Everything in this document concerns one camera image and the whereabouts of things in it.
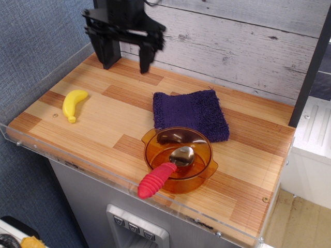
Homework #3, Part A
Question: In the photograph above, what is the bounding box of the left dark vertical post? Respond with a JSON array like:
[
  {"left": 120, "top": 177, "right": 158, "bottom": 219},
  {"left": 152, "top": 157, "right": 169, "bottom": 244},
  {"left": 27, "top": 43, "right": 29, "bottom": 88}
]
[{"left": 93, "top": 0, "right": 122, "bottom": 70}]

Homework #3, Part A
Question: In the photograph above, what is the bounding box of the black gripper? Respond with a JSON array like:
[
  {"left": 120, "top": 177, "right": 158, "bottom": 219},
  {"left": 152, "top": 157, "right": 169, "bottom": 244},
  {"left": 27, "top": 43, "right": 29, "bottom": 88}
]
[{"left": 82, "top": 1, "right": 166, "bottom": 74}]

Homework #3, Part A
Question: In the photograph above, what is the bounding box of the grey cabinet front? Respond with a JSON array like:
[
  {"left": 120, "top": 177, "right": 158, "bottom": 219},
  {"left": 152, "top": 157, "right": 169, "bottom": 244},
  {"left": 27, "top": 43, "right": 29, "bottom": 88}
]
[{"left": 48, "top": 158, "right": 244, "bottom": 248}]

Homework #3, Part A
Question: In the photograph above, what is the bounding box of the purple folded towel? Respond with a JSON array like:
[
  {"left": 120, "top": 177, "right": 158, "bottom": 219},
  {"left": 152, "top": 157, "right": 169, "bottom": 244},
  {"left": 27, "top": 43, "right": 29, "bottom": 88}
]
[{"left": 153, "top": 89, "right": 230, "bottom": 142}]

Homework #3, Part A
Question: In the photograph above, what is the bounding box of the white ridged side appliance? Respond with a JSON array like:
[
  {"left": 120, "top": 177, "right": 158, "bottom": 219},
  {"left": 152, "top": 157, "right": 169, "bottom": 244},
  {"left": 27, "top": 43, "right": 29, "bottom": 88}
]
[{"left": 281, "top": 97, "right": 330, "bottom": 209}]

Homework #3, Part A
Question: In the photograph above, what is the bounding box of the clear acrylic table guard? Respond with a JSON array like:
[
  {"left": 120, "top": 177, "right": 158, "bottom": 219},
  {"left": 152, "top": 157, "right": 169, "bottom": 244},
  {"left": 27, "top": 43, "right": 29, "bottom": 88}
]
[{"left": 1, "top": 49, "right": 295, "bottom": 247}]

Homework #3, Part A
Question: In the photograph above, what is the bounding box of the black sleeved cable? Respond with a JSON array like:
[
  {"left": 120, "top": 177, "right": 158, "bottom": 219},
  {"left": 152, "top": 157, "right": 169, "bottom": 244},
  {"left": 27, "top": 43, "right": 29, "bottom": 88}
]
[{"left": 0, "top": 234, "right": 20, "bottom": 248}]

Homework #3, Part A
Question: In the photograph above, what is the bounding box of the right dark vertical post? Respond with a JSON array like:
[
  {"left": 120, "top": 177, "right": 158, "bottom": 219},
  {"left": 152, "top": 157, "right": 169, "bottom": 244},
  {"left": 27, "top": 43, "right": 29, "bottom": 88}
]
[{"left": 288, "top": 7, "right": 330, "bottom": 128}]

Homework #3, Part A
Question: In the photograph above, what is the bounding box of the silver dispenser panel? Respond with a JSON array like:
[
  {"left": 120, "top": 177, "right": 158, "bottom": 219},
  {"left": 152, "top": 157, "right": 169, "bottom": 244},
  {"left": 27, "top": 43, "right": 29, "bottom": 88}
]
[{"left": 106, "top": 204, "right": 170, "bottom": 247}]

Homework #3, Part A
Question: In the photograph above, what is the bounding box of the red handled metal spoon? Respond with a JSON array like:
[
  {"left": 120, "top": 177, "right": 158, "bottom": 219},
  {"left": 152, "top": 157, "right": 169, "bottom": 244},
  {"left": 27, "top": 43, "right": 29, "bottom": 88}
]
[{"left": 138, "top": 146, "right": 195, "bottom": 199}]

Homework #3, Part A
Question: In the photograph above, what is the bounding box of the orange transparent pot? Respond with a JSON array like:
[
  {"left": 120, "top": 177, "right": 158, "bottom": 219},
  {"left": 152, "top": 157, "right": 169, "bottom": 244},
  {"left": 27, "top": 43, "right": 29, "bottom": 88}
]
[{"left": 138, "top": 127, "right": 218, "bottom": 198}]

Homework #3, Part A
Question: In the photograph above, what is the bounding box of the yellow tape piece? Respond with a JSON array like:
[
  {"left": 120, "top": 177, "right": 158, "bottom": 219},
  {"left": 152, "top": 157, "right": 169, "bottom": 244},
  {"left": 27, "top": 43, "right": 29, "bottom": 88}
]
[{"left": 20, "top": 236, "right": 46, "bottom": 248}]

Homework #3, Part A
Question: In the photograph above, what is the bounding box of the yellow toy banana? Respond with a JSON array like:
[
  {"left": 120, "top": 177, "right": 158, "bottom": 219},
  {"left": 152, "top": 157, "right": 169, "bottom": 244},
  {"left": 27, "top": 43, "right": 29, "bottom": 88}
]
[{"left": 62, "top": 89, "right": 88, "bottom": 123}]

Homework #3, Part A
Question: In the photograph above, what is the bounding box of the dark vertical post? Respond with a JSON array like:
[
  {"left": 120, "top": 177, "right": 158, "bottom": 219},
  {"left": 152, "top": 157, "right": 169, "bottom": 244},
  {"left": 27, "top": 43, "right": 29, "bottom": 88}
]
[
  {"left": 288, "top": 7, "right": 330, "bottom": 128},
  {"left": 93, "top": 0, "right": 122, "bottom": 70}
]

